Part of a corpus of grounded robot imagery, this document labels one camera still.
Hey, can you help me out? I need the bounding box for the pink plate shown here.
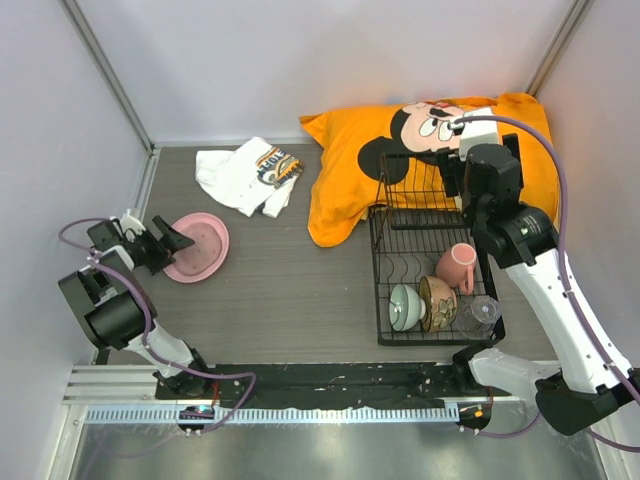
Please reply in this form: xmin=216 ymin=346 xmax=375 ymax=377
xmin=163 ymin=212 xmax=230 ymax=284

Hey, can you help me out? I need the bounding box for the brown floral bowl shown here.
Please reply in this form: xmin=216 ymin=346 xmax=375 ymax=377
xmin=419 ymin=276 xmax=458 ymax=333

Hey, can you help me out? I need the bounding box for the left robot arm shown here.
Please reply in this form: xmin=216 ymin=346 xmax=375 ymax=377
xmin=58 ymin=213 xmax=213 ymax=399

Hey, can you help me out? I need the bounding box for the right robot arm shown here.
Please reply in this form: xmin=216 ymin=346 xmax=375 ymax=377
xmin=451 ymin=134 xmax=639 ymax=435

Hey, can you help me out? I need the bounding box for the orange Mickey Mouse pillow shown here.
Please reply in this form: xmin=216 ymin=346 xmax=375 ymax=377
xmin=300 ymin=93 xmax=551 ymax=247

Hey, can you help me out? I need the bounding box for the pink mug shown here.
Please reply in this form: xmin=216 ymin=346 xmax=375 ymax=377
xmin=435 ymin=243 xmax=477 ymax=295

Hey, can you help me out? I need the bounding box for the white printed t-shirt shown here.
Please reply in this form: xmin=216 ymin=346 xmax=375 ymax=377
xmin=195 ymin=137 xmax=305 ymax=218

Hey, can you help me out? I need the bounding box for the light green bowl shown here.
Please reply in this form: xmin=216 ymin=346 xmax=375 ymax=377
xmin=388 ymin=284 xmax=427 ymax=332

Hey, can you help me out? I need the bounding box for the clear glass cup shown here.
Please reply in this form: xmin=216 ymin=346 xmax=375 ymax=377
xmin=455 ymin=295 xmax=501 ymax=340

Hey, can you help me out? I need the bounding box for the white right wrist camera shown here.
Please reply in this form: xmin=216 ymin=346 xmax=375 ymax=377
xmin=447 ymin=107 xmax=500 ymax=162

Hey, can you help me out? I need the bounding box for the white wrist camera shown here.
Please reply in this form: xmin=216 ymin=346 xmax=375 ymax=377
xmin=447 ymin=107 xmax=500 ymax=162
xmin=110 ymin=209 xmax=146 ymax=236

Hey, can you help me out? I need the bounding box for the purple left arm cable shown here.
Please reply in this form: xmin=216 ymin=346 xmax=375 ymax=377
xmin=58 ymin=216 xmax=258 ymax=436

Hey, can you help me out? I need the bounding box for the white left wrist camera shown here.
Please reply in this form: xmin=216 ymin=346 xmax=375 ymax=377
xmin=110 ymin=209 xmax=146 ymax=236

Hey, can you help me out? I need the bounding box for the aluminium frame rail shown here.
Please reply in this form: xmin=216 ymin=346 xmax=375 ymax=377
xmin=59 ymin=0 xmax=155 ymax=197

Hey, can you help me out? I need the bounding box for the black wire dish rack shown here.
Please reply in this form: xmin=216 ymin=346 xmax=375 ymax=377
xmin=368 ymin=152 xmax=505 ymax=347

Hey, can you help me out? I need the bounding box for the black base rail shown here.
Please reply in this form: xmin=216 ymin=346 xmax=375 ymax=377
xmin=154 ymin=361 xmax=511 ymax=409

